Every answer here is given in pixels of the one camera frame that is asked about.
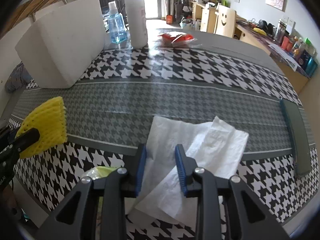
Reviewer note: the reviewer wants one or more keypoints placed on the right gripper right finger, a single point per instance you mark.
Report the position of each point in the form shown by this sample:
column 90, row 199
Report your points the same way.
column 226, row 208

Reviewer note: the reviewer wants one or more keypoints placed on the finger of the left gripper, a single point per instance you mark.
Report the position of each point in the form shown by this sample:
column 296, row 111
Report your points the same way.
column 12, row 148

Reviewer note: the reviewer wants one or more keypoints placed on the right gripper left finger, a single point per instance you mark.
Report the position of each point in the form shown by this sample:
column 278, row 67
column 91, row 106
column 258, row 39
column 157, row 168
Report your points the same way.
column 76, row 215

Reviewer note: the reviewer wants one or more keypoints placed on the yellow foam fruit net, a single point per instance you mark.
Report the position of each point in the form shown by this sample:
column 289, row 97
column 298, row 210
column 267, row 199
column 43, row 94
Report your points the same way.
column 50, row 120

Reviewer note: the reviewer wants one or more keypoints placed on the green tissue pack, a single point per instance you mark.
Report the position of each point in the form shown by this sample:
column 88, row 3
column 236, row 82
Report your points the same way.
column 98, row 172

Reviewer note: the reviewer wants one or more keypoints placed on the white paper tissue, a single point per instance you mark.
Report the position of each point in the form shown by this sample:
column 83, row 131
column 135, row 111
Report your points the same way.
column 174, row 150

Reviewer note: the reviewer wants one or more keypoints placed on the blue orange quilt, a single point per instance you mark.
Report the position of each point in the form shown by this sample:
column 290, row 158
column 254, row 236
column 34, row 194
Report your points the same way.
column 17, row 79

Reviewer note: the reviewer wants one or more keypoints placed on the houndstooth table cloth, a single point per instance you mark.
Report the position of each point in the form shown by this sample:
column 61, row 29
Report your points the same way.
column 111, row 108

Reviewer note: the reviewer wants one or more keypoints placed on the white styrofoam box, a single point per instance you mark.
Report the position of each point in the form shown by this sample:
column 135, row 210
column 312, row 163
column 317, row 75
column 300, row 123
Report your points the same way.
column 58, row 48

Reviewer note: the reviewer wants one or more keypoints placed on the dark green flat case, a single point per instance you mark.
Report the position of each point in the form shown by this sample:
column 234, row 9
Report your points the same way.
column 298, row 137

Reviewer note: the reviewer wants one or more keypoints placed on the blue liquid spray bottle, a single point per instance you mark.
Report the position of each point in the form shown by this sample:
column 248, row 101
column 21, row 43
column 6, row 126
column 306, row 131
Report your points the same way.
column 116, row 25

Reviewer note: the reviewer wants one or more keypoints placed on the long wooden desk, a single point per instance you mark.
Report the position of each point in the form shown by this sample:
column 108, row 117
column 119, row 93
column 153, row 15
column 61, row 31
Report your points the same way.
column 244, row 32

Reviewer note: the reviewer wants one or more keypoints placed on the teal bottle on desk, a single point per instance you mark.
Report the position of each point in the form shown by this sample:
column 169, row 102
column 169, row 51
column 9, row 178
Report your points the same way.
column 311, row 67

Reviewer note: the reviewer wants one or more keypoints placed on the white lotion pump bottle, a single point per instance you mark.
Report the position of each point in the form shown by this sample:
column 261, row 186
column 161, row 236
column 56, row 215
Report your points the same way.
column 135, row 10

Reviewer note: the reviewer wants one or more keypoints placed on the yellow object on desk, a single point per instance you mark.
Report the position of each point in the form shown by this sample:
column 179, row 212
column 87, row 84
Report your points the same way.
column 260, row 31

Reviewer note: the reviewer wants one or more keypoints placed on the red snack packet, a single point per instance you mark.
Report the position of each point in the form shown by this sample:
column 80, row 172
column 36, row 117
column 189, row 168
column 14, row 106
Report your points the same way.
column 177, row 39

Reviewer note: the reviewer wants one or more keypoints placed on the wooden smiley face chair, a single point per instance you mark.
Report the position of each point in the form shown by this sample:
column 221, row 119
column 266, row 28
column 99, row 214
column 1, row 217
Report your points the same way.
column 225, row 21

